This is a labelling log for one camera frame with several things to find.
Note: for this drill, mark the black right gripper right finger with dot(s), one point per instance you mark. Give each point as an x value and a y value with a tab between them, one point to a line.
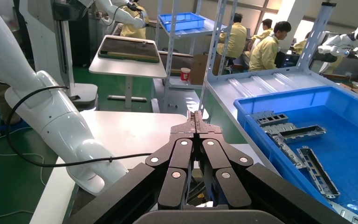
228	185

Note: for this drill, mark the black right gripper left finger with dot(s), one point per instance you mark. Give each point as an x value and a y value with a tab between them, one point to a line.
176	173

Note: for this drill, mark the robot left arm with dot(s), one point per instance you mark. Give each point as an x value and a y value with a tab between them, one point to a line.
52	117

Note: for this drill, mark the white neighbour robot arm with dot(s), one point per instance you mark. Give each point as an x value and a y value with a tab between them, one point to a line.
120	15

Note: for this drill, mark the long metal channel part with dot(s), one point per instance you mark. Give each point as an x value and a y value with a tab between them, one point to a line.
319	130
333	194
285	150

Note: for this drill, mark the black felt-lined container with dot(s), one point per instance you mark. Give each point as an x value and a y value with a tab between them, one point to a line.
126	48
176	61

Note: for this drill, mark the red paper cup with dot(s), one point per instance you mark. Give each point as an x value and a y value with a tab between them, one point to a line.
185	74

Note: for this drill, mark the brown cardboard box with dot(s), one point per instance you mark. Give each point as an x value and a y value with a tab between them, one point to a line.
200	69

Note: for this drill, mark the white metal shelf rack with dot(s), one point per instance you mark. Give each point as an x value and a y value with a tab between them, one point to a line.
259	83

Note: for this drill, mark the grey metal shelf rack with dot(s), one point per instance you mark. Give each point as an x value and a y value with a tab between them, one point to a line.
169	61

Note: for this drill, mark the large blue plastic bin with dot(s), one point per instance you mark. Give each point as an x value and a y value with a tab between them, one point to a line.
345	123

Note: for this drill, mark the person in yellow coat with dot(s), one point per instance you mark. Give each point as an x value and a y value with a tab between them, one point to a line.
132	31
236	37
264	55
301	46
264	32

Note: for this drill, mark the small blue plastic bin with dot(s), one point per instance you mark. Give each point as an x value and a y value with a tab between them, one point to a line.
182	23

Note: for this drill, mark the metal bracket with tabs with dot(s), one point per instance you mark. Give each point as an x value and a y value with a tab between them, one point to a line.
342	213
277	128

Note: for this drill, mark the metal bracket with square holes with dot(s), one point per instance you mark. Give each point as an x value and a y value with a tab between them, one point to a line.
270	118

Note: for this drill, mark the white pedestal table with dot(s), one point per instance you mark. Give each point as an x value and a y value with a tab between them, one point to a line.
126	69

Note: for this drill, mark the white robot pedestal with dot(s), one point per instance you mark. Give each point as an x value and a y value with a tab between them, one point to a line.
43	31

